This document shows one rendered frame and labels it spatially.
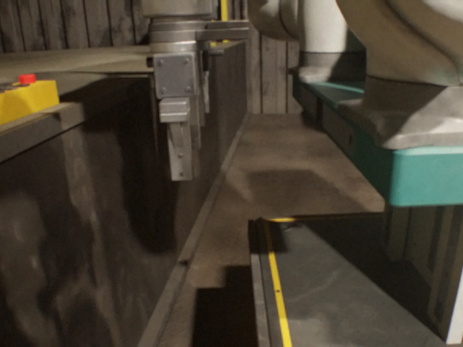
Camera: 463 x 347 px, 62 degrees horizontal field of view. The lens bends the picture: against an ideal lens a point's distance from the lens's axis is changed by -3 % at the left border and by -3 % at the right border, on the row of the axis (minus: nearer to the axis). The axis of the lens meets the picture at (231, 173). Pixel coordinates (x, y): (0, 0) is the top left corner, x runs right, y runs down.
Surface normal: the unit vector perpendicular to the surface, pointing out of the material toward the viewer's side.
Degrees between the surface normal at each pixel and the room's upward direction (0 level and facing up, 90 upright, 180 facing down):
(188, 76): 90
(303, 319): 0
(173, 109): 90
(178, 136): 120
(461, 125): 55
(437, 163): 90
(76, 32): 90
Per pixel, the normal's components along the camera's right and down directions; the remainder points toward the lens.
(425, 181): 0.00, 0.35
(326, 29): -0.46, 0.35
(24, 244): 0.99, 0.01
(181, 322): -0.04, -0.94
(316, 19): -0.64, 0.29
